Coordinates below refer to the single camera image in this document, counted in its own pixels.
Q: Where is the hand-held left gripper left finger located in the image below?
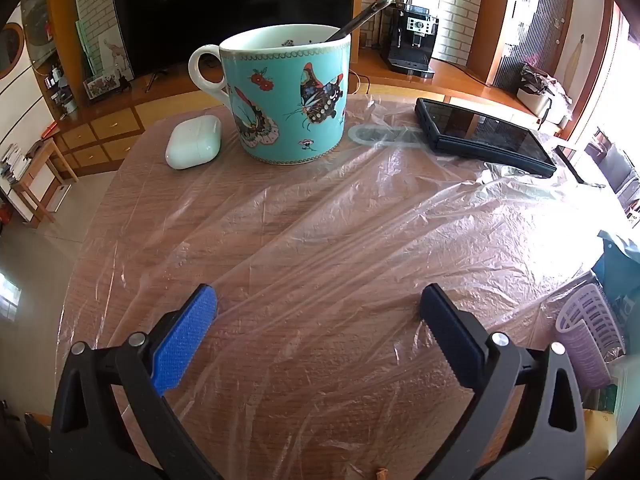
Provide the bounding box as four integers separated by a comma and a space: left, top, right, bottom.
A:
49, 283, 223, 480

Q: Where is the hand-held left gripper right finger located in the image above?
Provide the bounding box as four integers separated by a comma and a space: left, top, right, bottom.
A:
415, 282, 587, 480

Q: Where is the white plastic box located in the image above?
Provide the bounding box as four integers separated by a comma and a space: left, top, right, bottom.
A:
602, 355, 632, 426

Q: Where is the clear plastic table cover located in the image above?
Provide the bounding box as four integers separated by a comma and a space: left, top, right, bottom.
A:
57, 92, 640, 480

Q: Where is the gold cardboard box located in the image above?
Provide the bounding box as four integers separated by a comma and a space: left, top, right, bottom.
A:
582, 407, 618, 468

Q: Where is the white earbuds case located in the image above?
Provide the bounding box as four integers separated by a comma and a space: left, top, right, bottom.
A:
165, 115, 222, 170

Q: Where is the black tablet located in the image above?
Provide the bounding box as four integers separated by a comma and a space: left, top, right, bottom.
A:
414, 97, 558, 178

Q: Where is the black phone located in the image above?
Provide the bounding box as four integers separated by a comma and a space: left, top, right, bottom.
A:
555, 145, 606, 189

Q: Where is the wooden tv cabinet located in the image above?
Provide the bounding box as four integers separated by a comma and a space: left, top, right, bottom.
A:
50, 47, 571, 171

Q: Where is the grey chair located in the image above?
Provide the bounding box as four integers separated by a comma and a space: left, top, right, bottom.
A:
595, 130, 640, 211

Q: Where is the small wooden side table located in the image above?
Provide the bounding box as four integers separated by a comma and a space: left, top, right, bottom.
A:
10, 137, 80, 226

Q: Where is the stack of books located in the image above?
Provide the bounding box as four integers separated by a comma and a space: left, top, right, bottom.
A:
0, 142, 26, 183

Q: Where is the grey bag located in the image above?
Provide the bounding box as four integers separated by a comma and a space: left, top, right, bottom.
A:
516, 62, 573, 128

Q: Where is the turquoise butterfly mug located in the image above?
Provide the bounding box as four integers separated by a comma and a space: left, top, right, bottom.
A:
188, 24, 352, 165

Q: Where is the giraffe picture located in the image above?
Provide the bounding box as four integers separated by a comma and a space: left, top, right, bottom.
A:
97, 32, 135, 83

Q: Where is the black coffee machine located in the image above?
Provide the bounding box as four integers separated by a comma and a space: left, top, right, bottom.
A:
380, 2, 441, 79

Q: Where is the metal spoon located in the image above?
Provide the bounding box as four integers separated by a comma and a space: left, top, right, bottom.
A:
320, 0, 397, 43

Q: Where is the black television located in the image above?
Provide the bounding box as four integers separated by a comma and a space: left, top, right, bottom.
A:
110, 0, 357, 92

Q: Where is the glass display cabinet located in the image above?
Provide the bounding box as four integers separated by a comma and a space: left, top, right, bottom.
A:
20, 0, 81, 121

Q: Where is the round wooden mirror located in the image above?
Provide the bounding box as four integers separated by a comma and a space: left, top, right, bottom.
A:
0, 22, 26, 81

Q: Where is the floral picture frame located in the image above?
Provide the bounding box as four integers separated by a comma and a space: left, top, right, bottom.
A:
82, 74, 123, 101

